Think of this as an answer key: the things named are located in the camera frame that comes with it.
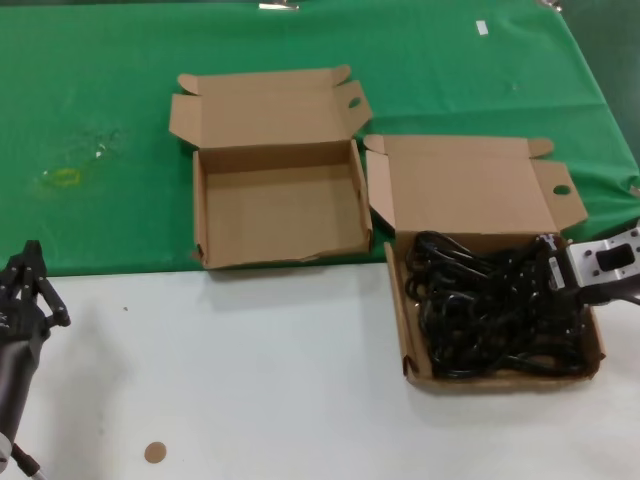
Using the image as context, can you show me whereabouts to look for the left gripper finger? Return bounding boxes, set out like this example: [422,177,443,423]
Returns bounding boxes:
[9,239,72,329]

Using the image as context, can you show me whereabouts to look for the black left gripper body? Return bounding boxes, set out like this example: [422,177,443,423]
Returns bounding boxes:
[0,272,52,350]

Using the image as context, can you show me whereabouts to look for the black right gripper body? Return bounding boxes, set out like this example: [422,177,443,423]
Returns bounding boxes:
[537,232,586,314]

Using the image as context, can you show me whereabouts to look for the cardboard box round lid hole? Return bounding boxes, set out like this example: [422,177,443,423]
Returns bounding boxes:
[363,133,607,395]

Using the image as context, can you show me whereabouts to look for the shallow cardboard box torn rim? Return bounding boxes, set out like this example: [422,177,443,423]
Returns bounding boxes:
[167,63,374,271]

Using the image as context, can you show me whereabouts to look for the green table cloth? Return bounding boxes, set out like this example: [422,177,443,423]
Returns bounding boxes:
[0,0,640,279]

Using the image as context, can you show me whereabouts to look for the tangled black power cables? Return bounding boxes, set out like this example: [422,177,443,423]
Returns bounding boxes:
[404,229,592,380]

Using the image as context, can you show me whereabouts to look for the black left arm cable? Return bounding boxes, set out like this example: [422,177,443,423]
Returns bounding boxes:
[8,442,47,480]

